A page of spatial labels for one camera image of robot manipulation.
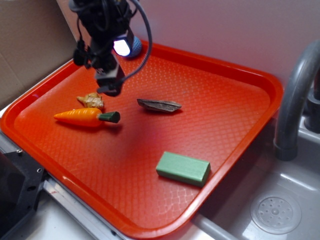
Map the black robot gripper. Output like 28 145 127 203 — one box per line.
68 0 133 97

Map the brown wood chip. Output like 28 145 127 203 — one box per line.
137 98 182 113

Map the tan seashell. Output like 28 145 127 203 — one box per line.
76 92 105 110

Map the blue dimpled ball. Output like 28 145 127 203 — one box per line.
127 36 142 58

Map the orange toy carrot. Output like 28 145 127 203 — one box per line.
53 108 121 127

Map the brown cardboard panel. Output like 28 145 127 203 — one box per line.
0 0 79 109

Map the red plastic tray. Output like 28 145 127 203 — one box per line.
0 44 284 240

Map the green rectangular block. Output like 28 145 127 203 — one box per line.
156 151 211 187

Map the grey toy faucet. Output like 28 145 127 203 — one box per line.
273 40 320 161

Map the grey toy sink basin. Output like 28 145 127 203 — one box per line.
192 117 320 240

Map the round sink drain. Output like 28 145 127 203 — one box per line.
250 191 302 235

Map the grey braided cable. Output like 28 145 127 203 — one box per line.
117 0 153 85

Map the black metal bracket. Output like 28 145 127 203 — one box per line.
0 151 46 240

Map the aluminium frame rail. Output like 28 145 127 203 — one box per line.
43 177 128 240

